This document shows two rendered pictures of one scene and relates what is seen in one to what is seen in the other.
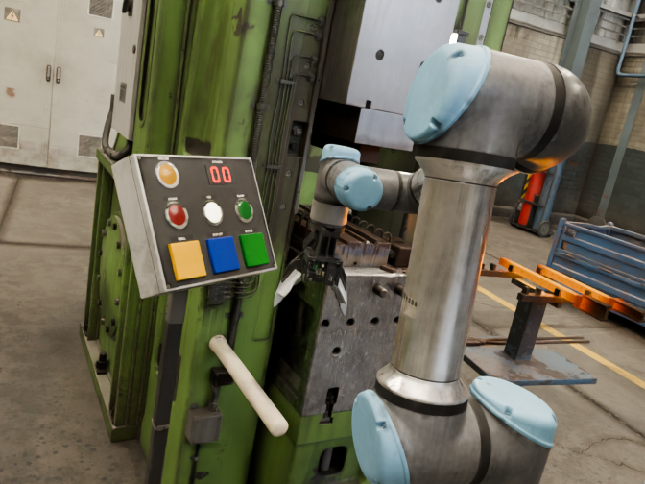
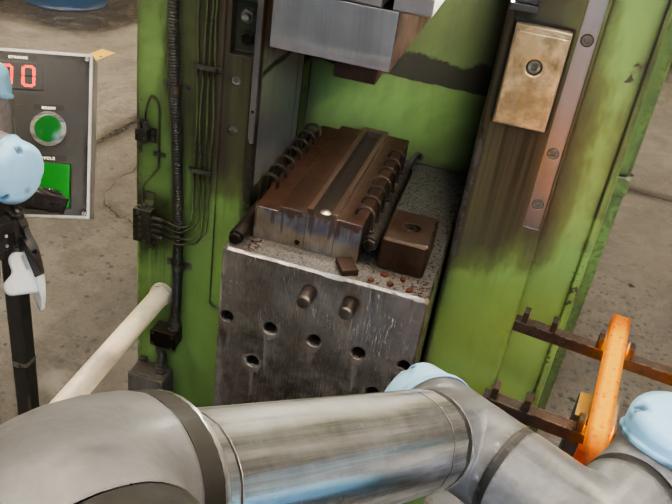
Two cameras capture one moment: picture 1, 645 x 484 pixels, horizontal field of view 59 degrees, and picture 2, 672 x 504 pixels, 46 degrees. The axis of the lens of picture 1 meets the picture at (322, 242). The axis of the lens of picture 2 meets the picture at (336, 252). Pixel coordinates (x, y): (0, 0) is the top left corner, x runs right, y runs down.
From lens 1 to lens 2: 129 cm
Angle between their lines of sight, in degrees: 43
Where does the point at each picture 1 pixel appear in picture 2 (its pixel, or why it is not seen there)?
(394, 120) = (343, 13)
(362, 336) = (294, 355)
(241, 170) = (63, 72)
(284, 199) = (234, 118)
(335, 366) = (254, 381)
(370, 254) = (324, 234)
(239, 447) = not seen: hidden behind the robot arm
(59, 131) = not seen: outside the picture
